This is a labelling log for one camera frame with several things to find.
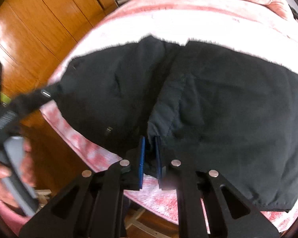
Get black pants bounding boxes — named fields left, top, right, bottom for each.
left=13, top=35, right=298, bottom=212

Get left hand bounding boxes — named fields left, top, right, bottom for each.
left=0, top=136, right=39, bottom=215

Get orange wooden wardrobe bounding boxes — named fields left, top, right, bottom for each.
left=0, top=0, right=116, bottom=192

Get pink patterned bed blanket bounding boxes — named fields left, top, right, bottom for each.
left=42, top=0, right=298, bottom=232

